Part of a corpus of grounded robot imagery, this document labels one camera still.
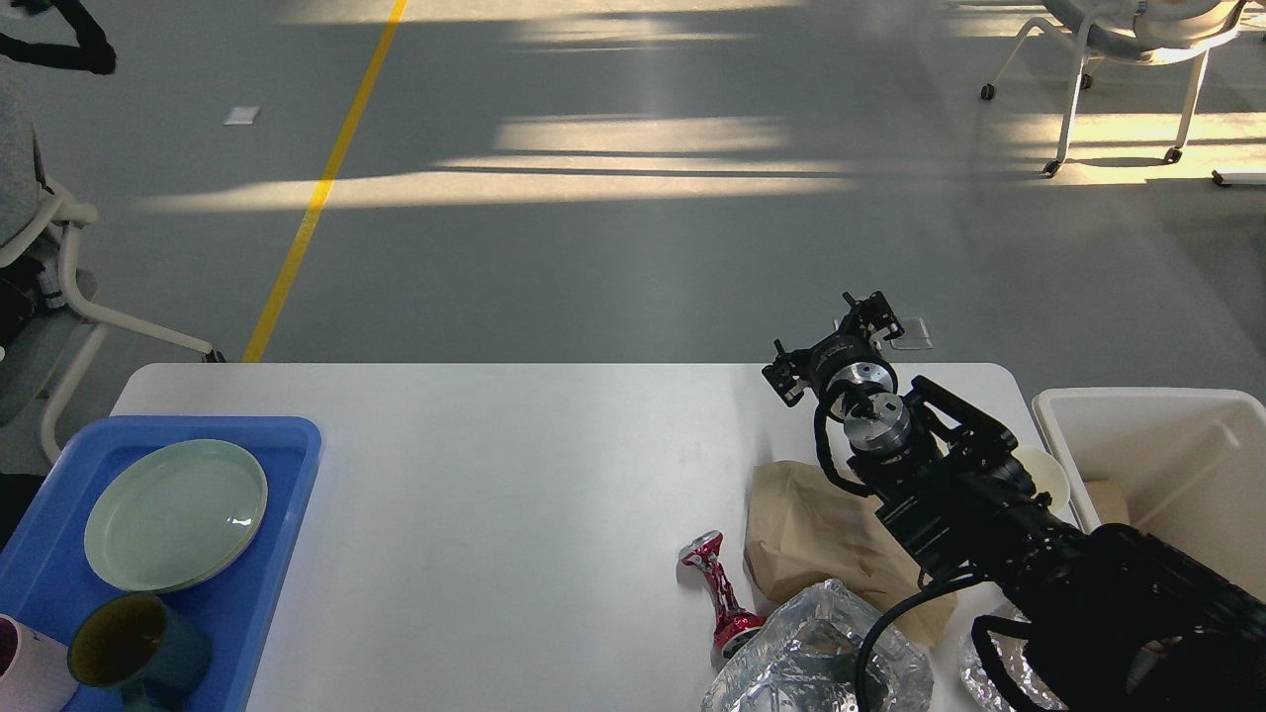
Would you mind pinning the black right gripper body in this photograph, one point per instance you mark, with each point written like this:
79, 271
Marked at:
846, 358

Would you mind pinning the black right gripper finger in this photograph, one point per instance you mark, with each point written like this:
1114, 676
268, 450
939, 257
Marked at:
790, 373
871, 319

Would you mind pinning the white paper cup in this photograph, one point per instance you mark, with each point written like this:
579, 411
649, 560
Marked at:
1047, 476

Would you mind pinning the light green plate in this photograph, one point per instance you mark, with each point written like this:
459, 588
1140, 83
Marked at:
176, 517

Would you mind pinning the dark green mug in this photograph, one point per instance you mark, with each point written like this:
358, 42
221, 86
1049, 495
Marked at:
139, 648

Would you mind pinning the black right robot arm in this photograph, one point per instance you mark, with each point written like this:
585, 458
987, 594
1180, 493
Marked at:
1112, 619

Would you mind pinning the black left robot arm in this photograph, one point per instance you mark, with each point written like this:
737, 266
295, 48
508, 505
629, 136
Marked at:
89, 50

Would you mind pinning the right floor outlet plate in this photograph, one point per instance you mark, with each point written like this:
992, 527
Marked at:
916, 336

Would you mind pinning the brown paper bag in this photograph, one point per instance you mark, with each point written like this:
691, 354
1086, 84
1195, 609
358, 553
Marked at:
801, 530

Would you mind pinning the crushed red soda can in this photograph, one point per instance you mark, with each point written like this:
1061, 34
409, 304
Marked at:
735, 625

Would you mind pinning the crumpled aluminium foil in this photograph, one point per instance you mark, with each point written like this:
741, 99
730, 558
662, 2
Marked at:
805, 659

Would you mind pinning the cardboard piece in bin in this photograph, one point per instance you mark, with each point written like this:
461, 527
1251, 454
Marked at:
1109, 502

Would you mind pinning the white plastic bin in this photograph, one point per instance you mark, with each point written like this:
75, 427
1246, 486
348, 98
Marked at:
1189, 463

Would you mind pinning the white chair top right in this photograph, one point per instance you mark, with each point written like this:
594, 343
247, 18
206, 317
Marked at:
1134, 33

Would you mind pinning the white chair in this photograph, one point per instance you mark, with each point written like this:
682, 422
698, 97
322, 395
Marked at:
1134, 33
43, 221

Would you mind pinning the yellow plate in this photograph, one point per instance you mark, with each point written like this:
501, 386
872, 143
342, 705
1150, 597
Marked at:
242, 565

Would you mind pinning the white chair left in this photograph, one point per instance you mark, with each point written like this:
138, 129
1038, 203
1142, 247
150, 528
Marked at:
43, 221

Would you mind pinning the blue plastic tray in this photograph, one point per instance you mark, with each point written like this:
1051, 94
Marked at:
46, 582

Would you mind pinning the pink white cup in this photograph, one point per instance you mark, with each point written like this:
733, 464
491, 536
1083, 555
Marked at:
35, 674

